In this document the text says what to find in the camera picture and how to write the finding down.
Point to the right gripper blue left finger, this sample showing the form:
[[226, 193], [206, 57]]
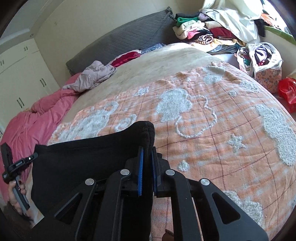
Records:
[[140, 169]]

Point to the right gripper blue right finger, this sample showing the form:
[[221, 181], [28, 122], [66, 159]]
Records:
[[156, 171]]

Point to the black IKISS sweatshirt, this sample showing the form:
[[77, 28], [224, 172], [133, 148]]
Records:
[[61, 167]]

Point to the pile of mixed clothes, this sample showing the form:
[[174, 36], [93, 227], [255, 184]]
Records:
[[205, 34]]

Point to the floral bag of clothes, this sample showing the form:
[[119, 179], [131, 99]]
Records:
[[263, 63]]

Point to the orange white plaid blanket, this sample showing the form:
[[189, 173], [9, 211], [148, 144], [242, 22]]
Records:
[[214, 122]]

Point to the mauve crumpled garment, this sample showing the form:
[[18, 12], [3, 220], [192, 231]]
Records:
[[91, 77]]

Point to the beige fleece bedsheet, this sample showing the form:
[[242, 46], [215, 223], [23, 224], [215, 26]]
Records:
[[150, 67]]

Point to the grey quilted headboard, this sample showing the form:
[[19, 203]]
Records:
[[138, 34]]

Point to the red plastic bag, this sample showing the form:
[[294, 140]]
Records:
[[286, 90]]

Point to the white wardrobe with black handles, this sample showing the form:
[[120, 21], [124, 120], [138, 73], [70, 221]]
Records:
[[25, 78]]

